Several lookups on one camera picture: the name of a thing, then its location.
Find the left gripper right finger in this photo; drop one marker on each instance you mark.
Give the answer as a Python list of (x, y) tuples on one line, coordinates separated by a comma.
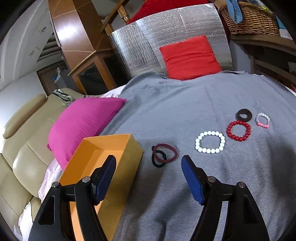
[(208, 192)]

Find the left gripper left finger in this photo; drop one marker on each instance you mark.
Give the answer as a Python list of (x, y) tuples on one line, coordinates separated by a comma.
[(89, 192)]

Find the orange cardboard box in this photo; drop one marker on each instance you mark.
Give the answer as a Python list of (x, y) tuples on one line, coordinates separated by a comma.
[(91, 154)]

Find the beige leather sofa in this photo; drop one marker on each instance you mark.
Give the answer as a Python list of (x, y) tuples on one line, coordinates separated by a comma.
[(25, 156)]

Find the grey blanket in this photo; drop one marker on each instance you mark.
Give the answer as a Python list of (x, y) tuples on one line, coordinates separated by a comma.
[(234, 125)]

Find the pink pillow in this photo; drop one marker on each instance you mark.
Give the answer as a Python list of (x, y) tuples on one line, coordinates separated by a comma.
[(85, 117)]

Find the patterned cloth on sofa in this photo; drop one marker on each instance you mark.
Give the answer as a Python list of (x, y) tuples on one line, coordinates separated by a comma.
[(66, 98)]

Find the red pillow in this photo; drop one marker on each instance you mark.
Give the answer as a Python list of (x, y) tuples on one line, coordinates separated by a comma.
[(190, 59)]

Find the wooden cabinet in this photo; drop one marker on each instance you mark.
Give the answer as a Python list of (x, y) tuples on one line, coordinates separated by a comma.
[(78, 29)]

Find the wooden shelf table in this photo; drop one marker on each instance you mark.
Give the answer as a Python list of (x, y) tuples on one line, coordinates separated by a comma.
[(271, 56)]

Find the silver foil insulation panel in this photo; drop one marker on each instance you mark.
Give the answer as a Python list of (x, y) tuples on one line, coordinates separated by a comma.
[(138, 43)]

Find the wicker basket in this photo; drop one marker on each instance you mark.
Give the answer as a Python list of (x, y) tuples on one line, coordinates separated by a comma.
[(256, 20)]

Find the blue cloth in basket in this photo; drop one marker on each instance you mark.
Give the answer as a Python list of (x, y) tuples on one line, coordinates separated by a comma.
[(234, 11)]

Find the red cloth on railing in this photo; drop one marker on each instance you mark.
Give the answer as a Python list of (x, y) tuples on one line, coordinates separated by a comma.
[(151, 7)]

